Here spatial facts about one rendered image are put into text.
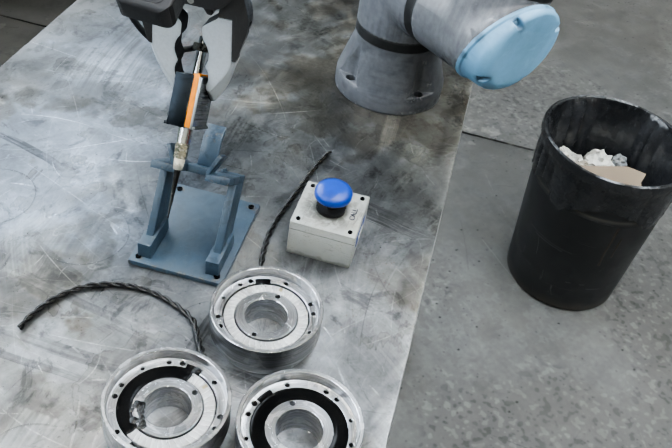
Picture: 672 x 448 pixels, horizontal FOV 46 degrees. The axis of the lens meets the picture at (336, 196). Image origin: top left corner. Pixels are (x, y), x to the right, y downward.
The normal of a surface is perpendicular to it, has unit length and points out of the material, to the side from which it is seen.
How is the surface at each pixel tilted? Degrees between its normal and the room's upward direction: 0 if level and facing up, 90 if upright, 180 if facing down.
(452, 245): 0
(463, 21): 73
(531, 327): 0
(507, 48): 97
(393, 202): 0
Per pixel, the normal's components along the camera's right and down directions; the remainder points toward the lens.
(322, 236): -0.25, 0.62
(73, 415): 0.12, -0.75
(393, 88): -0.03, 0.39
